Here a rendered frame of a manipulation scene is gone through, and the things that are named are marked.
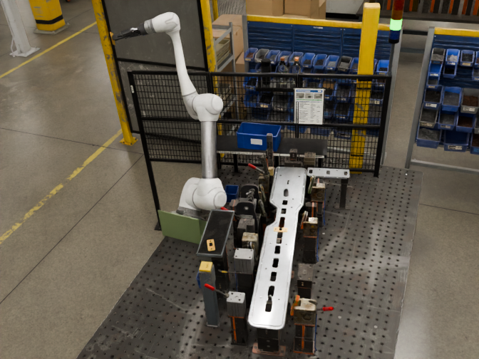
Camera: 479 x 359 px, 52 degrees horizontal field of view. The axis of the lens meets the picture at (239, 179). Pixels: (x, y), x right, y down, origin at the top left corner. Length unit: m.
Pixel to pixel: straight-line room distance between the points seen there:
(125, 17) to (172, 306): 3.12
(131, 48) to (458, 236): 3.61
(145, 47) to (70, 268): 2.29
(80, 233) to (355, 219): 2.55
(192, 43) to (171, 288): 2.59
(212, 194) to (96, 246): 1.75
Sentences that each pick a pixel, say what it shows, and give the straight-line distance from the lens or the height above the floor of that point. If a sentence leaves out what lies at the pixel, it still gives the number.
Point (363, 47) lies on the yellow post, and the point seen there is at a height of 1.74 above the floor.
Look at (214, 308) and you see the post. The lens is 2.76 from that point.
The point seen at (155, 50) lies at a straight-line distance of 5.13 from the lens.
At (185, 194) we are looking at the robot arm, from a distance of 3.34.
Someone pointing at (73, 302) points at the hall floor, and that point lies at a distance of 4.21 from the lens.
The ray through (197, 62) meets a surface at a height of 1.11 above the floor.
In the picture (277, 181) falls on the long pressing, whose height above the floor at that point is 1.00.
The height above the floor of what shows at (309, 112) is 1.25.
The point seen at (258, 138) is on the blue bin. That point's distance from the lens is 3.57.
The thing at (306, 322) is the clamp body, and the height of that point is 0.96.
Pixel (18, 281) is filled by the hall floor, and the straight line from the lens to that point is 4.58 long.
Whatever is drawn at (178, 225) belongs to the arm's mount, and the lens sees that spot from 3.32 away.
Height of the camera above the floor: 3.00
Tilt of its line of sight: 36 degrees down
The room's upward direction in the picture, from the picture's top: 4 degrees counter-clockwise
